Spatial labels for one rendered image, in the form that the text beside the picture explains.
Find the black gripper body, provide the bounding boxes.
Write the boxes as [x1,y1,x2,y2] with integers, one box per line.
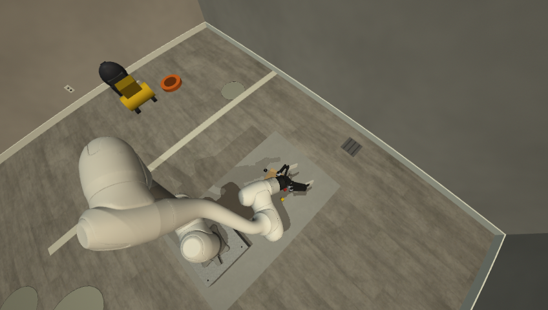
[275,175,291,191]

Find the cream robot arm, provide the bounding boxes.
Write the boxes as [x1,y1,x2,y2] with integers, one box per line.
[76,136,284,267]

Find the tan square mat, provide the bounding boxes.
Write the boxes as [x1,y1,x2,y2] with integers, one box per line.
[264,168,278,180]

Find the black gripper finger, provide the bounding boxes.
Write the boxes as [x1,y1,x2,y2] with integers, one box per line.
[286,180,314,192]
[276,163,298,179]

